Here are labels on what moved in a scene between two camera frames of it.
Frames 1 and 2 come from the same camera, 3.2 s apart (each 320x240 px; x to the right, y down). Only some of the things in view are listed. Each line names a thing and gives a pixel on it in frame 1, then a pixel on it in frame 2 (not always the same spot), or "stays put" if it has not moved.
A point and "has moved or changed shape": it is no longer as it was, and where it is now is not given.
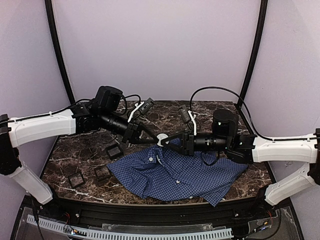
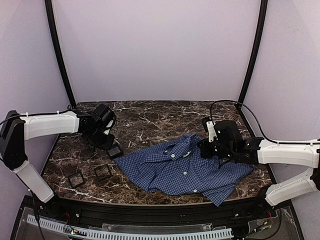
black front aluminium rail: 98,212 stays put
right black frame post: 264,5 stays put
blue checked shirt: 169,170 has moved or changed shape
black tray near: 76,180 stays put
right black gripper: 188,143 → 204,147
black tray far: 114,151 stays put
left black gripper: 133,132 → 100,141
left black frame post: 49,8 stays put
